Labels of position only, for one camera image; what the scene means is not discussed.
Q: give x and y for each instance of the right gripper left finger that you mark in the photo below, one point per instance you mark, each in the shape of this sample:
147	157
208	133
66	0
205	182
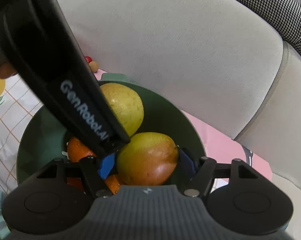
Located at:
94	171

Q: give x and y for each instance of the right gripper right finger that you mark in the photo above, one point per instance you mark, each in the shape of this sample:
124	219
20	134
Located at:
199	172

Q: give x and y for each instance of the orange mandarin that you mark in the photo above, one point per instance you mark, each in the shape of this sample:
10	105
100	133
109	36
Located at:
76	150
114	182

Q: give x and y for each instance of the red cherry tomato front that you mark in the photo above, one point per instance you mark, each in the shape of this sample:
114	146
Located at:
75	182

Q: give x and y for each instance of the red cherry tomato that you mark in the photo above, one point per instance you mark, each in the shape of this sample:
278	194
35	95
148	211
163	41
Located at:
88	59
75	182

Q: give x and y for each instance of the orange mandarin front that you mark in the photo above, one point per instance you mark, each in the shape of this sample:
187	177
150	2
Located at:
76	150

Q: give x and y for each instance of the red cherry tomato back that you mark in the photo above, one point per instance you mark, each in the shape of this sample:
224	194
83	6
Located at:
88	59

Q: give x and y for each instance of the brown longan back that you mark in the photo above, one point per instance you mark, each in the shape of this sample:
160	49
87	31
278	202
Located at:
94	66

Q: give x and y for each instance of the person hand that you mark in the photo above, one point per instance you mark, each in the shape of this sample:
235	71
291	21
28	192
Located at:
7	71

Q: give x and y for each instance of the green colander bowl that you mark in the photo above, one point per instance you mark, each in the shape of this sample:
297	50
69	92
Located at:
45	138

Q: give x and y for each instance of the pink checkered picnic cloth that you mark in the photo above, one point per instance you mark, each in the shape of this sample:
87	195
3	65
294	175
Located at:
16	111

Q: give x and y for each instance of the beige sofa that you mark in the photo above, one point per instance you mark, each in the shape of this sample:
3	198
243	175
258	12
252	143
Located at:
215	59

